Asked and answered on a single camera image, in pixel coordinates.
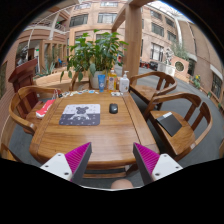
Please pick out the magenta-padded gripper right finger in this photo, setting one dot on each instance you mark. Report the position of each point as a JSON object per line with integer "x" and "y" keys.
{"x": 166, "y": 166}

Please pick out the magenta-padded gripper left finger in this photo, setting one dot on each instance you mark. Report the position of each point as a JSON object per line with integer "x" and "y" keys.
{"x": 55, "y": 165}

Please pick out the black computer mouse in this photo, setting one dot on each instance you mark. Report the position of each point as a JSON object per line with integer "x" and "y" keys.
{"x": 113, "y": 108}

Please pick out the grey bear print mouse pad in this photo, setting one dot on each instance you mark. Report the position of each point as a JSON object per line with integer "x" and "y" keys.
{"x": 80, "y": 115}

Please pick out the wooden armchair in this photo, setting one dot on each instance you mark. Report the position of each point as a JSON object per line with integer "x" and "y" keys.
{"x": 180, "y": 143}
{"x": 146, "y": 91}
{"x": 74, "y": 81}
{"x": 20, "y": 116}

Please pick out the black notebook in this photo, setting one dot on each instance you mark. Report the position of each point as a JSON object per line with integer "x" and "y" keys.
{"x": 169, "y": 124}

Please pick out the red and white bag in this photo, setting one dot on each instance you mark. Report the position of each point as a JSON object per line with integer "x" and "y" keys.
{"x": 45, "y": 108}

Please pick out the blue sticker card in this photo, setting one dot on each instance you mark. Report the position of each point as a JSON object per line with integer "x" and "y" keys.
{"x": 91, "y": 91}

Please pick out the wooden planter bench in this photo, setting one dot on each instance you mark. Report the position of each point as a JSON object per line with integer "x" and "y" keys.
{"x": 50, "y": 80}

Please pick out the clear plastic packet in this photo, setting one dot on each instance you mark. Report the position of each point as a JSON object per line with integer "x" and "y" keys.
{"x": 115, "y": 94}

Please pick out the yellow flower plant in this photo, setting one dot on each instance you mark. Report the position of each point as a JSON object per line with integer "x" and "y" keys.
{"x": 197, "y": 81}

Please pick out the white pump bottle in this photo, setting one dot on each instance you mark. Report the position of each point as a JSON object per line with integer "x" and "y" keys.
{"x": 124, "y": 85}

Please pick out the blue squeeze tube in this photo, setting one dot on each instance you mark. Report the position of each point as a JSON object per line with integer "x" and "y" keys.
{"x": 101, "y": 83}

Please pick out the yellow dish soap bottle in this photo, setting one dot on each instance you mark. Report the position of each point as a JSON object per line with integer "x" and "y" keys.
{"x": 112, "y": 81}

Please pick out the white stone statue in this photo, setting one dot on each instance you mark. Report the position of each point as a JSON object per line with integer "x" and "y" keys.
{"x": 169, "y": 56}

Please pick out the dark bust sculpture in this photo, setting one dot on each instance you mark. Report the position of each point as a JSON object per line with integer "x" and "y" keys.
{"x": 22, "y": 55}

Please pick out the green potted plant white pot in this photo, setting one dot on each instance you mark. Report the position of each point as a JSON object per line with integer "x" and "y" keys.
{"x": 96, "y": 53}

